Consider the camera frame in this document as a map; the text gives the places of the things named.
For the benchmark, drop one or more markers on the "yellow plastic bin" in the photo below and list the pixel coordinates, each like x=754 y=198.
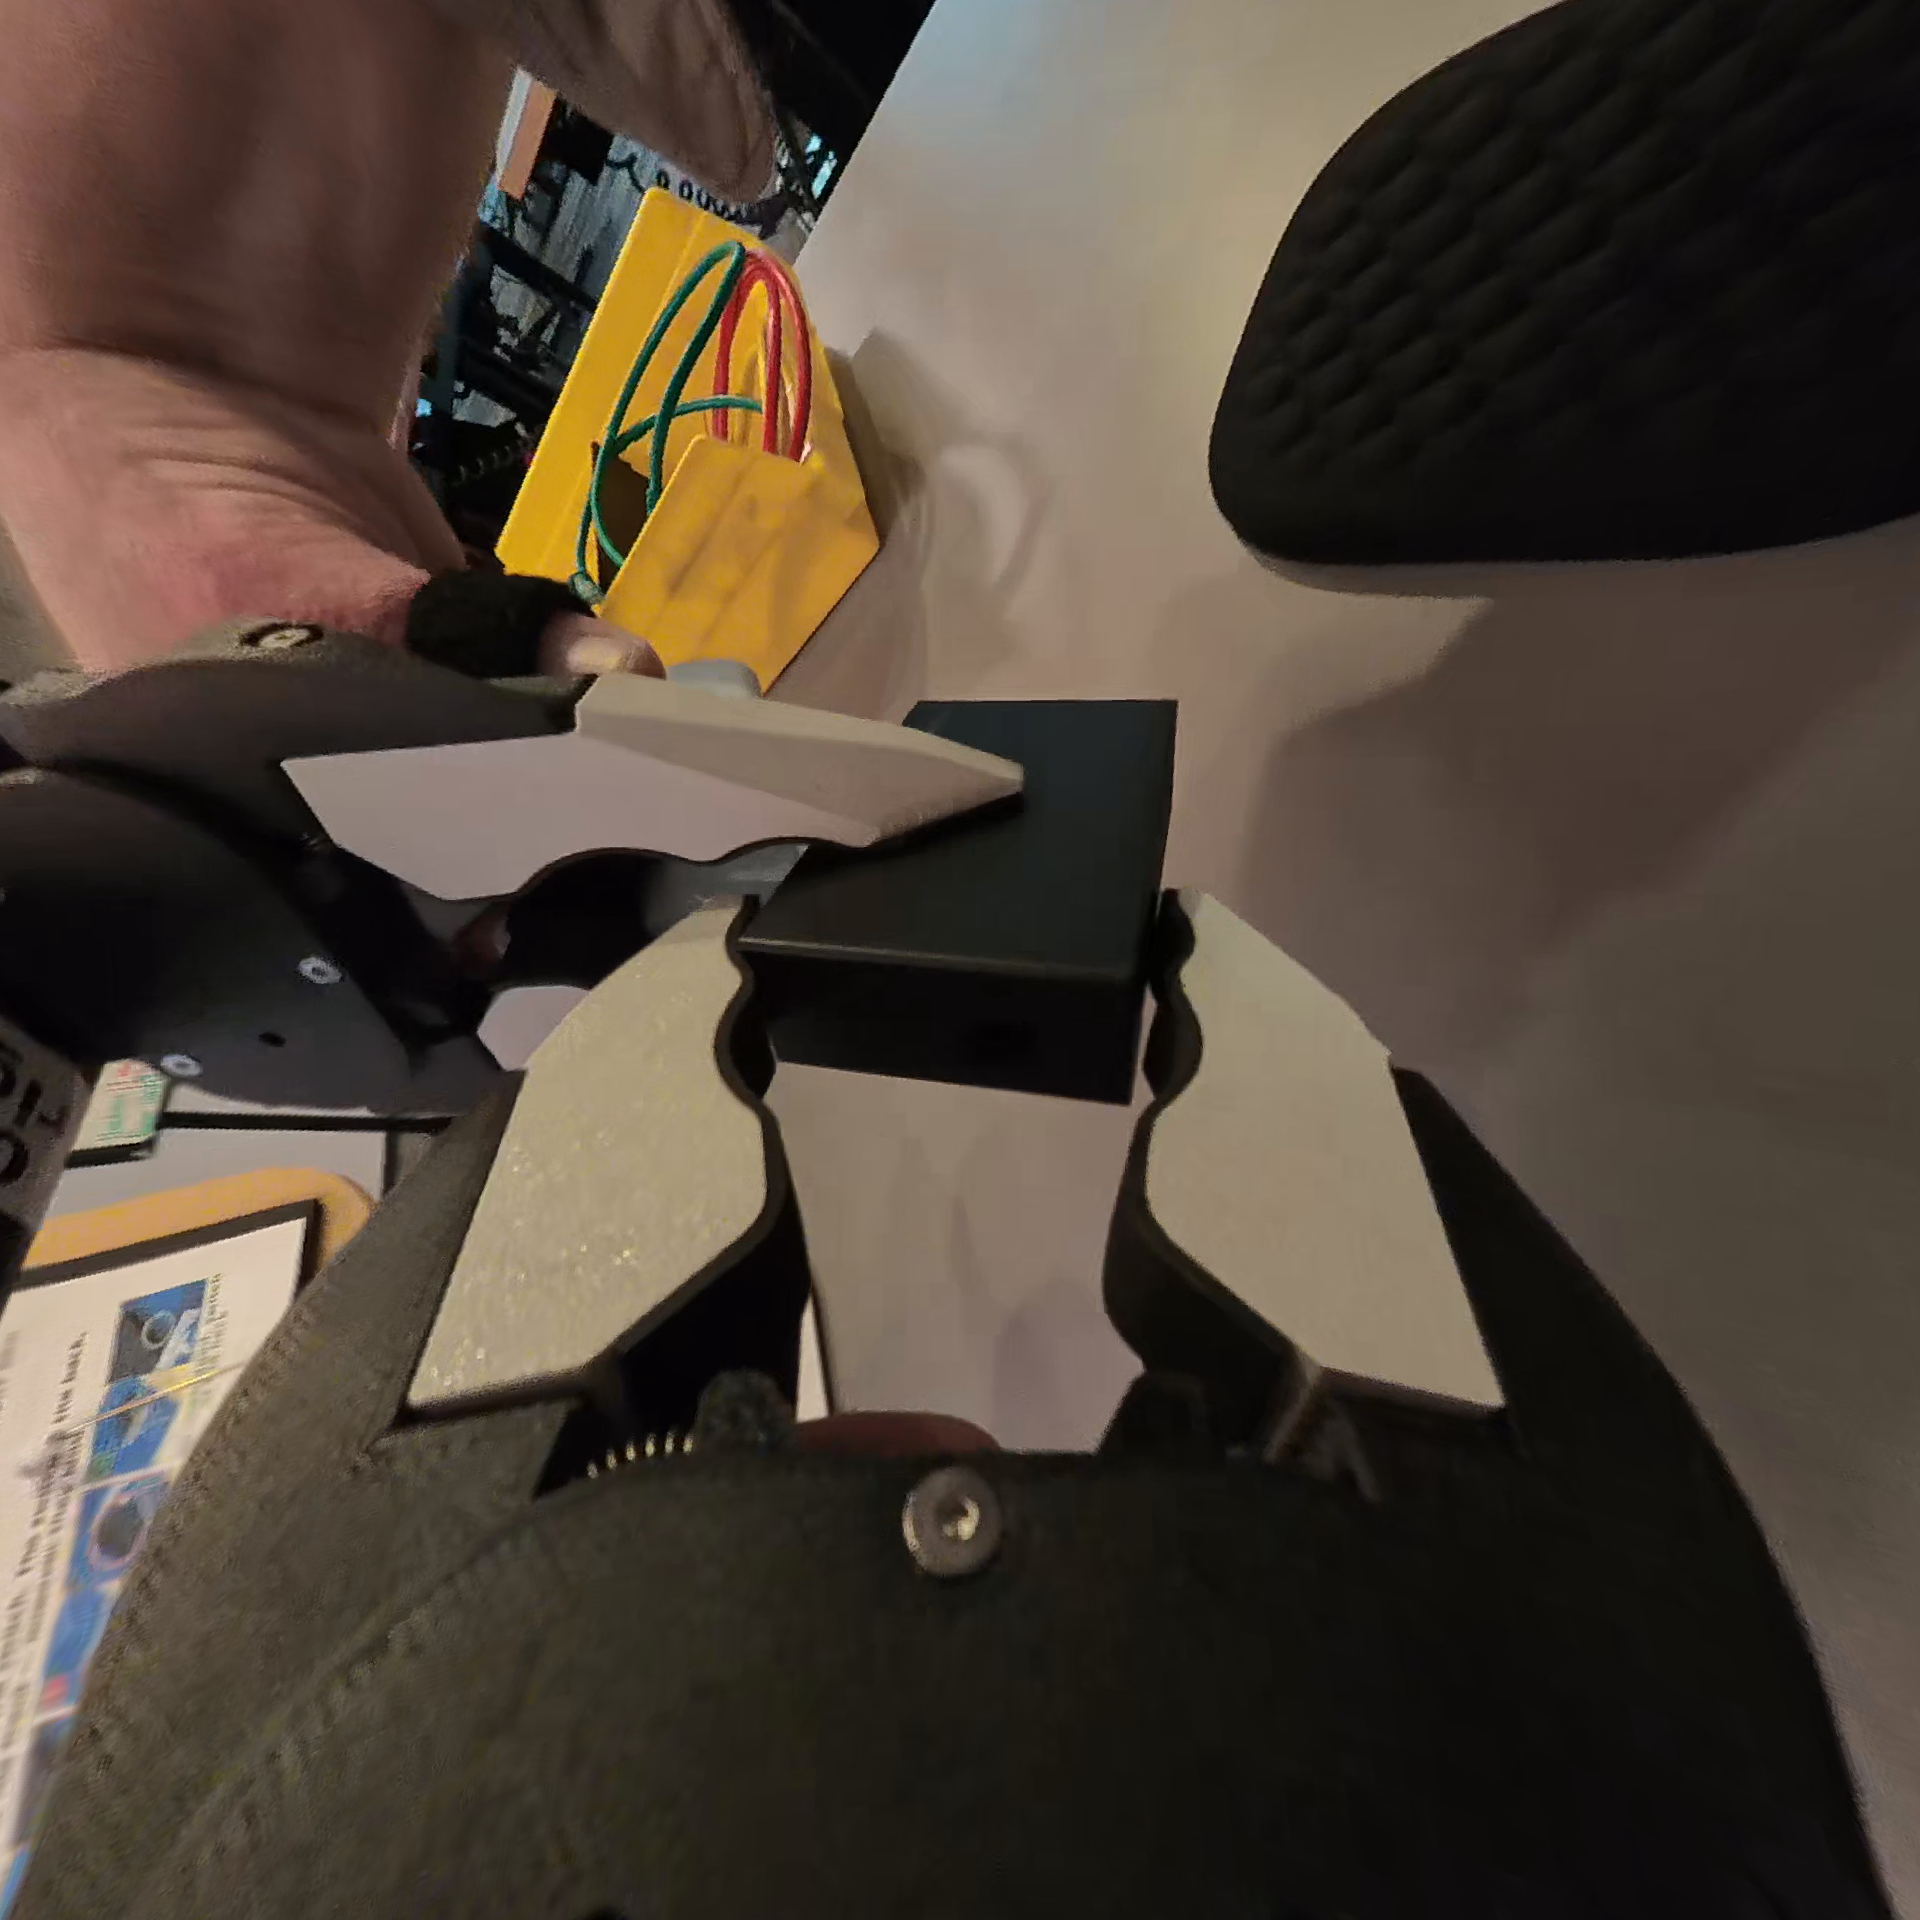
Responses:
x=751 y=556

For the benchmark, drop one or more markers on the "black network switch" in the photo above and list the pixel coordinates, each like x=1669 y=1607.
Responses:
x=993 y=869

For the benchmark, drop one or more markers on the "wooden sign board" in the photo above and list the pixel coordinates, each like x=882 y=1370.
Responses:
x=178 y=1202

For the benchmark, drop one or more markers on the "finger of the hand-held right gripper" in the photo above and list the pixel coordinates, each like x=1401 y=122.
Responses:
x=720 y=883
x=631 y=794

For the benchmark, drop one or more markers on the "person's right hand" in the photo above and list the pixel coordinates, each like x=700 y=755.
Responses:
x=178 y=303

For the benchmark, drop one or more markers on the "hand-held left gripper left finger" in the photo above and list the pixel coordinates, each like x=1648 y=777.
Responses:
x=614 y=1168

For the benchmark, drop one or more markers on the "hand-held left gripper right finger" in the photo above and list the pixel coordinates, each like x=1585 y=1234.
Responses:
x=1304 y=1187

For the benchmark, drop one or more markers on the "black quilted wrist rest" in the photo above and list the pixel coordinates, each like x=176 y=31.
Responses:
x=1576 y=303

